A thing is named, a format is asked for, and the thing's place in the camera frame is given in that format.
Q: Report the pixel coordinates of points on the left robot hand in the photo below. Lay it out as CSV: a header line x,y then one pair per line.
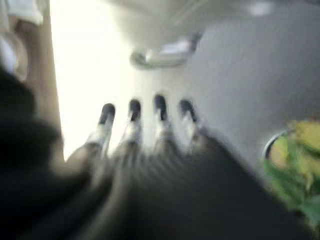
x,y
160,195

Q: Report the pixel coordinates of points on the white duvet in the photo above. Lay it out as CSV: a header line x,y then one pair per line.
x,y
22,10

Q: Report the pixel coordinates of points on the plant pot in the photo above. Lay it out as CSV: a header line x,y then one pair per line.
x,y
271,141

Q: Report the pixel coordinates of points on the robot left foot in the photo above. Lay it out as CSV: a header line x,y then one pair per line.
x,y
160,56

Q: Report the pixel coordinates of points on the bowl of green vegetables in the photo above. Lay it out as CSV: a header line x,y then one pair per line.
x,y
297,165

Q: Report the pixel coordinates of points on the beige bedspread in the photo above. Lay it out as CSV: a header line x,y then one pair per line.
x,y
42,75

